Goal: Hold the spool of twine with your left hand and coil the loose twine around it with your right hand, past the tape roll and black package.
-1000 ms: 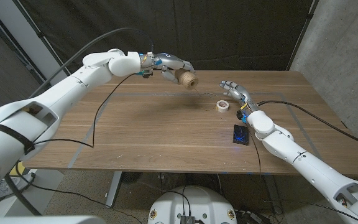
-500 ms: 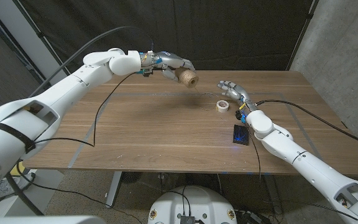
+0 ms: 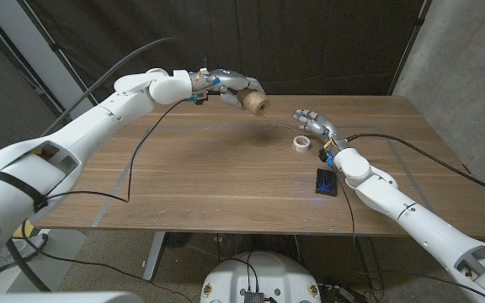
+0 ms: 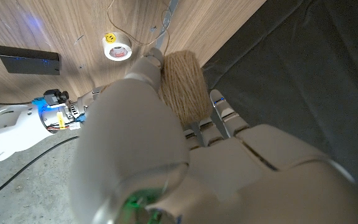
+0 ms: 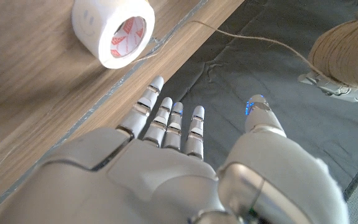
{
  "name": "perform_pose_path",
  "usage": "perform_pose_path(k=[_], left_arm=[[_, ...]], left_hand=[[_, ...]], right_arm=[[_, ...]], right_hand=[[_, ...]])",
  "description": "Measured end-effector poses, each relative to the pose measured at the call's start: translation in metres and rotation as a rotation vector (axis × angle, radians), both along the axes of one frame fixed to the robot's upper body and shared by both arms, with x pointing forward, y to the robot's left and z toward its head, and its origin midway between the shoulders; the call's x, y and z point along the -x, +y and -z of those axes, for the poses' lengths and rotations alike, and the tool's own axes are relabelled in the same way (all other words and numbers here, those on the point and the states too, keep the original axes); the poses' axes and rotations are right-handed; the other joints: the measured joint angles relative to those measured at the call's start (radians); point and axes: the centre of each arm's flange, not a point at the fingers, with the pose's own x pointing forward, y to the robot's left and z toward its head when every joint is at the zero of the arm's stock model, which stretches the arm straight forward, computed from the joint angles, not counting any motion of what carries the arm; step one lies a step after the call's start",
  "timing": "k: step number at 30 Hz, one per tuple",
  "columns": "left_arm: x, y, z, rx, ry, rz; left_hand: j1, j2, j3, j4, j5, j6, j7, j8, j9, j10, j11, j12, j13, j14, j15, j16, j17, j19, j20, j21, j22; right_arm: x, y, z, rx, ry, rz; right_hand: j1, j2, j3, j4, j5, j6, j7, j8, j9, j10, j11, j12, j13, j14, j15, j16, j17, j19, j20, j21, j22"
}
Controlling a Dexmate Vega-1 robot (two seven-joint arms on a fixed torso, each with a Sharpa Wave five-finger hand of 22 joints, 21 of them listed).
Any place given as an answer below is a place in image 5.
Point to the white tape roll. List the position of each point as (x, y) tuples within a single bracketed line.
[(95, 31)]

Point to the black backdrop curtain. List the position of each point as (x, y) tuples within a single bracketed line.
[(228, 77)]

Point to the jute twine spool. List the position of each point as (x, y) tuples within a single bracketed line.
[(350, 53)]

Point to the jute twine strand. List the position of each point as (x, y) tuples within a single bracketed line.
[(244, 37)]

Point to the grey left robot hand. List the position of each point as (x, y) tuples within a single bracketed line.
[(337, 90)]

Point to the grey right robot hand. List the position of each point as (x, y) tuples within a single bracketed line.
[(151, 186)]

